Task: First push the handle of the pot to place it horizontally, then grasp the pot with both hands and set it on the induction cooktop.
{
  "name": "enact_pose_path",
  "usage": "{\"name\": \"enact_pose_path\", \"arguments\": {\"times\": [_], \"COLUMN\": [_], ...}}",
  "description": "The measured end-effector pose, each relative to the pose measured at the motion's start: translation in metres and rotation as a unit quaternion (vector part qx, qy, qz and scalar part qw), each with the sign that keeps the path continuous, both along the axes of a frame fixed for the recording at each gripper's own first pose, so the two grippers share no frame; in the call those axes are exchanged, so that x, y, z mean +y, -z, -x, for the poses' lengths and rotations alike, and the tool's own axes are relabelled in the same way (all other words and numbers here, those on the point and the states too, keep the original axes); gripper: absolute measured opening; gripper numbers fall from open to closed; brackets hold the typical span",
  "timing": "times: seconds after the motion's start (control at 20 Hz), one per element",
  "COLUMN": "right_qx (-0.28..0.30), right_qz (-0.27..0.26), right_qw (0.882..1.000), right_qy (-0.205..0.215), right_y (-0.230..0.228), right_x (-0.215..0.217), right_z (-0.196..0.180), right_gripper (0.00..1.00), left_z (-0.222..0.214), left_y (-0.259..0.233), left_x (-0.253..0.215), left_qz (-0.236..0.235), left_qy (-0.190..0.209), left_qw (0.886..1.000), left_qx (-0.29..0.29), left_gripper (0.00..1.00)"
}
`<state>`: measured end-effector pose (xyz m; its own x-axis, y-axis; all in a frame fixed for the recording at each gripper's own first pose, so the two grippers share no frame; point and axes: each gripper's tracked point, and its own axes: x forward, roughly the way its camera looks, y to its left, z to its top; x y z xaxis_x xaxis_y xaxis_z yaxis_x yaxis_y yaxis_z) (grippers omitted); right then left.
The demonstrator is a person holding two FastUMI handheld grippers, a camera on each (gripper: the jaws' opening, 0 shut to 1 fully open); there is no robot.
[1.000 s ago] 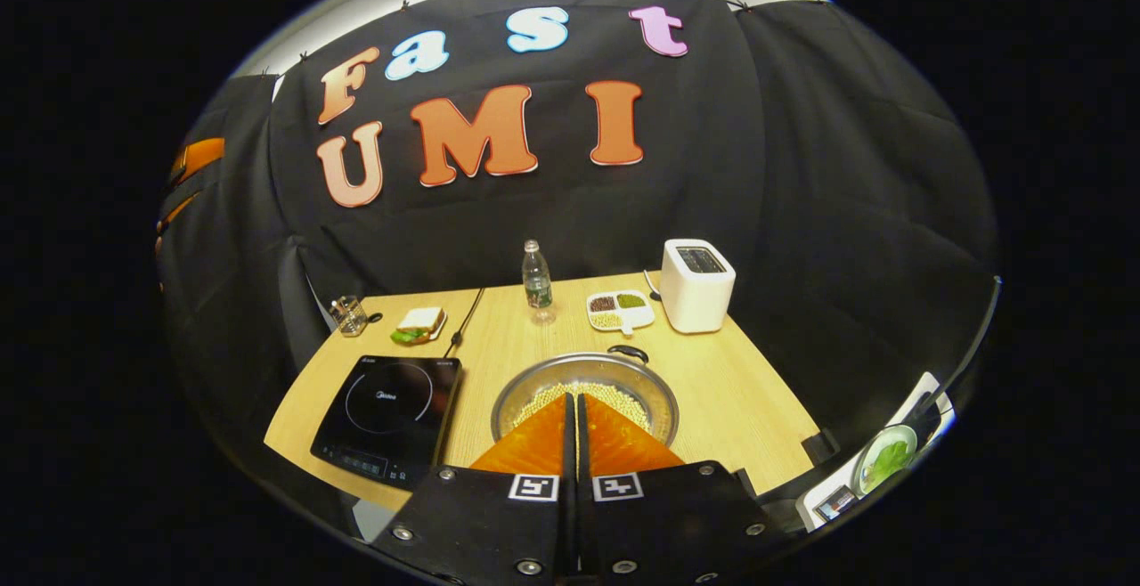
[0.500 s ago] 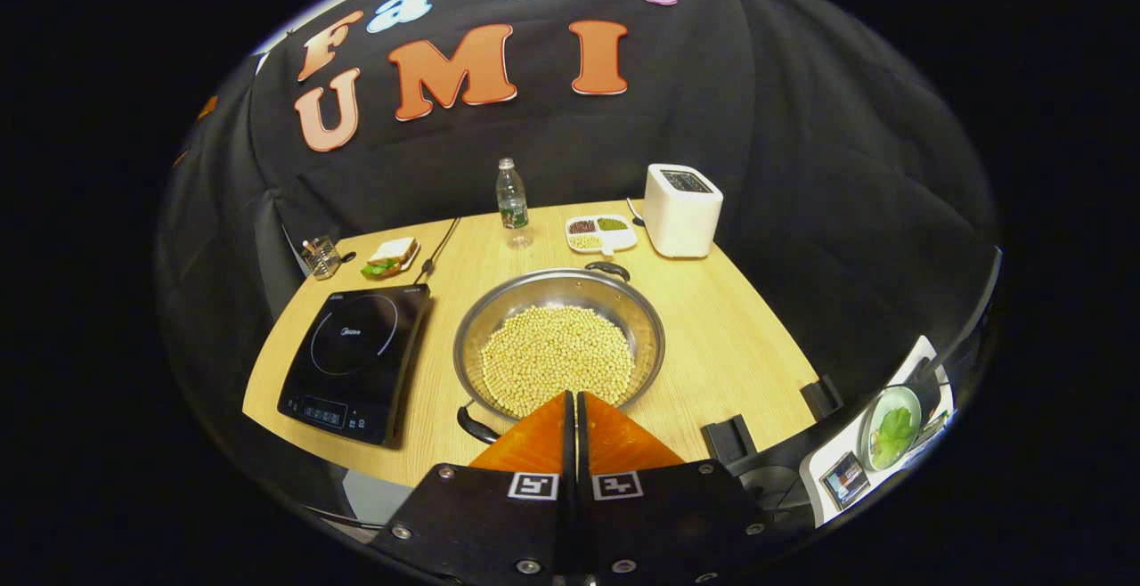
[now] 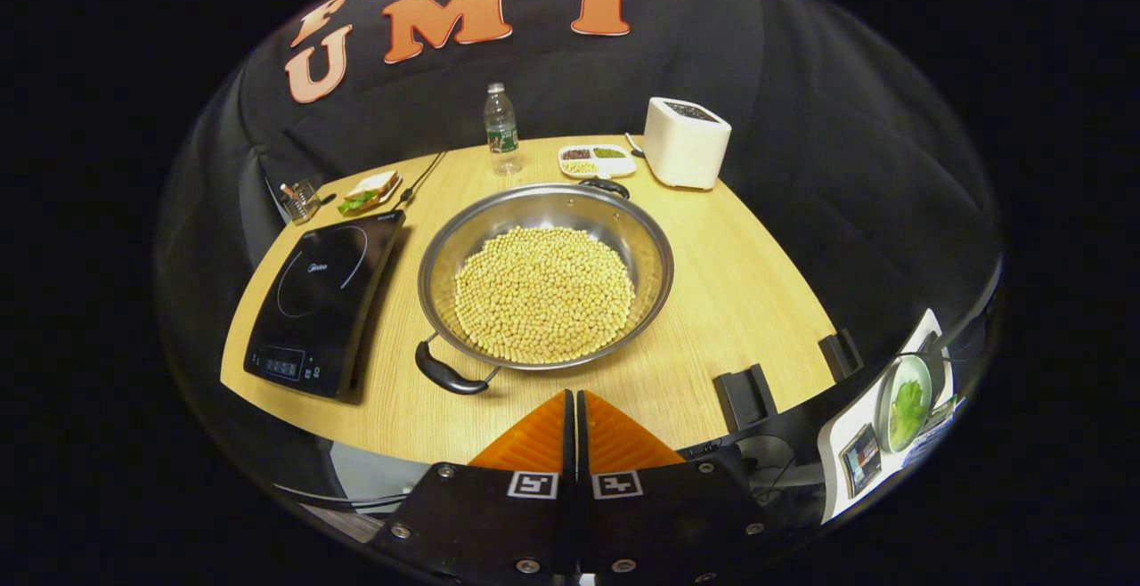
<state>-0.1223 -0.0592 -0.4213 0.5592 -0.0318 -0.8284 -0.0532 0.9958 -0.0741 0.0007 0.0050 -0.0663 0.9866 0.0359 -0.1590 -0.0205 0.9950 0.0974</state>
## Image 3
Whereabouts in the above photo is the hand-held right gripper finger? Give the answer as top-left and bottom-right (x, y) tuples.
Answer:
(370, 388), (578, 580)
(577, 388), (785, 582)

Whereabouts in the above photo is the pile of soybeans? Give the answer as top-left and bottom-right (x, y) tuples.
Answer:
(453, 225), (637, 365)

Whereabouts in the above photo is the stainless steel pot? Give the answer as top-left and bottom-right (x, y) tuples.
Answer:
(414, 178), (675, 395)

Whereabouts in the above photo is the black induction cooktop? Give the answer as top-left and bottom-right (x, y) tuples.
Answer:
(242, 209), (407, 403)

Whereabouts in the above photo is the white printed poster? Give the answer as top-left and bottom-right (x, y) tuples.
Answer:
(818, 308), (958, 525)

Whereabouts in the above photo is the white divided bean tray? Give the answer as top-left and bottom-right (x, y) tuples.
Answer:
(558, 143), (638, 180)

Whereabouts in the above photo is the small white plate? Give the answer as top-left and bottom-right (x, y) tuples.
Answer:
(338, 175), (404, 216)

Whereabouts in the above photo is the white toaster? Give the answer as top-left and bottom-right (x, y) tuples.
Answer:
(642, 96), (733, 191)

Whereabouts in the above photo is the clear plastic water bottle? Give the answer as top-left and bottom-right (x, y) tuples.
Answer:
(483, 82), (523, 177)

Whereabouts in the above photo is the sandwich with lettuce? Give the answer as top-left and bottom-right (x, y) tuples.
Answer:
(337, 170), (402, 216)

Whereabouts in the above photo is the black backdrop cloth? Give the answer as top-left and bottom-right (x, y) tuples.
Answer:
(156, 0), (1003, 373)

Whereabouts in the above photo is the black table clamp bracket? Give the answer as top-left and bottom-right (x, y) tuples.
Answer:
(819, 328), (865, 382)
(712, 363), (778, 431)

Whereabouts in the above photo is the black power cable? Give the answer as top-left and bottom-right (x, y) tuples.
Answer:
(399, 151), (448, 206)

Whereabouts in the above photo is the metal wire holder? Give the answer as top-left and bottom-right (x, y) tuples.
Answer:
(278, 178), (323, 226)

